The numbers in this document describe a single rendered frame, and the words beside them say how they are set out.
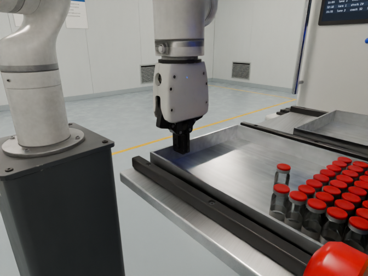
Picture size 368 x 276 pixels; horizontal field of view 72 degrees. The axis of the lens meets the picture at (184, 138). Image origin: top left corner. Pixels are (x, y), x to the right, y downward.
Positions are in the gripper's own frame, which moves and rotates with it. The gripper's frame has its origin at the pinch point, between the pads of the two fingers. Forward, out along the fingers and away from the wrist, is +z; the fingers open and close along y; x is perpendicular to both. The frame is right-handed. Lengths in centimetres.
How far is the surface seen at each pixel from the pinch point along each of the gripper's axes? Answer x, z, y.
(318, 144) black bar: -15.8, 2.9, 25.8
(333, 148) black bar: -18.8, 2.9, 25.8
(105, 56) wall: 485, 5, 213
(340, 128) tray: -13.3, 4.7, 46.8
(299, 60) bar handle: 19, -10, 85
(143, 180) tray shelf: -0.7, 4.4, -9.4
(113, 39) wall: 485, -28, 233
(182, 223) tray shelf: -13.0, 5.3, -11.2
